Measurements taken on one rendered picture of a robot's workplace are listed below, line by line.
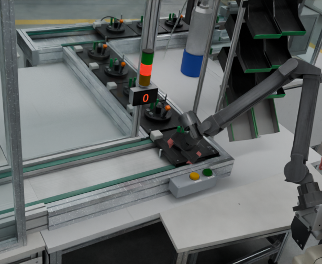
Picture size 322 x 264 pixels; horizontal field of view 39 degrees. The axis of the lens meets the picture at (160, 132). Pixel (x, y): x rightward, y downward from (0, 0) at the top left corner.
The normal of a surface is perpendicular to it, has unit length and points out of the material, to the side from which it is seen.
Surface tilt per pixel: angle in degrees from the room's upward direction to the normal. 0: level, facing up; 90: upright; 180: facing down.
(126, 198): 90
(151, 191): 90
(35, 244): 0
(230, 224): 0
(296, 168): 54
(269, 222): 0
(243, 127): 45
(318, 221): 82
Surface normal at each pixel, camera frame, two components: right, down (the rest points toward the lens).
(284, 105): 0.50, 0.54
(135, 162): 0.13, -0.82
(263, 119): 0.33, -0.18
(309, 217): -0.93, 0.10
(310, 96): -0.35, -0.15
